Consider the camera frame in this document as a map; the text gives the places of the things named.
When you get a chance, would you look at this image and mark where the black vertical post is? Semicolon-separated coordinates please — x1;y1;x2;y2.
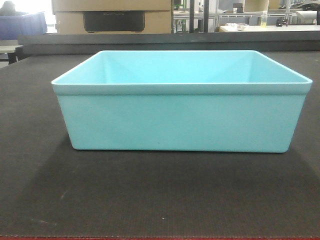
188;0;210;34

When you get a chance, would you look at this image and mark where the dark conveyor belt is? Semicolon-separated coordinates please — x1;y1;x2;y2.
0;31;320;240

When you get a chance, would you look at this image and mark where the light blue plastic bin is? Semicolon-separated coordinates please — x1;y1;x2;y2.
51;50;313;153

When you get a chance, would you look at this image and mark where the yellow liquid bottle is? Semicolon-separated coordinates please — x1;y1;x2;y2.
260;10;268;27

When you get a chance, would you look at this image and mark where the white work table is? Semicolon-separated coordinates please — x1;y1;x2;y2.
219;23;320;33

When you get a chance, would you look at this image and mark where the blue crate far left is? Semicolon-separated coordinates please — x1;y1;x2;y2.
0;12;48;40

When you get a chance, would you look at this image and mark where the cardboard box with black insert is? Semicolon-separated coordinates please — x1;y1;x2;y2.
52;0;173;35

